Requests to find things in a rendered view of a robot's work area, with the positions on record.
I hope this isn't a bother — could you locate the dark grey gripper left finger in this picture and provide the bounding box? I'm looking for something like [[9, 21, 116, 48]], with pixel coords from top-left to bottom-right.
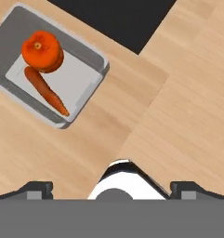
[[0, 181, 54, 201]]

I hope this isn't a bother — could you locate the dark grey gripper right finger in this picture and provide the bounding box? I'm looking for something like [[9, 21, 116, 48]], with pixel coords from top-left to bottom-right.
[[169, 180, 224, 201]]

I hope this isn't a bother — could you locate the orange carrot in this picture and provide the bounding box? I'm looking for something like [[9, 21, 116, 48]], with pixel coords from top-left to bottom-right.
[[23, 66, 71, 118]]

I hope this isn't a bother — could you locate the grey rectangular container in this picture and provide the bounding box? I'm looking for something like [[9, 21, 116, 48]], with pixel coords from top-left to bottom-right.
[[0, 3, 111, 130]]

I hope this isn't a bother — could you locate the orange round squash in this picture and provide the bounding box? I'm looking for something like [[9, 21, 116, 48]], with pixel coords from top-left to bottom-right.
[[20, 30, 65, 74]]

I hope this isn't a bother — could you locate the white and black round object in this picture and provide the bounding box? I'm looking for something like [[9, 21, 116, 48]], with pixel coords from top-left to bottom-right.
[[86, 159, 171, 201]]

